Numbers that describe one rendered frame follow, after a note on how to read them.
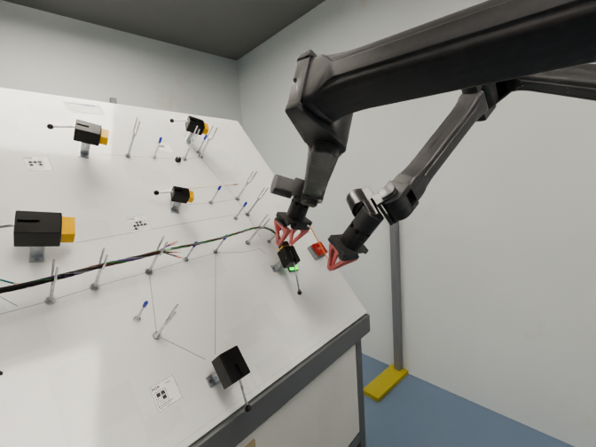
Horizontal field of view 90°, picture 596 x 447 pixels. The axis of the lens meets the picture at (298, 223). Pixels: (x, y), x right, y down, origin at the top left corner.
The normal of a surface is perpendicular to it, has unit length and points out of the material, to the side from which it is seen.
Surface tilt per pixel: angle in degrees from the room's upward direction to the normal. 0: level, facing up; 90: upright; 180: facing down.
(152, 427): 51
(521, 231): 90
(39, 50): 90
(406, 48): 68
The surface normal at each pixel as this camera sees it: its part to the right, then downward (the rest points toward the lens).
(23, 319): 0.55, -0.59
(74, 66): 0.67, 0.04
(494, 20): -0.63, -0.24
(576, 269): -0.73, 0.14
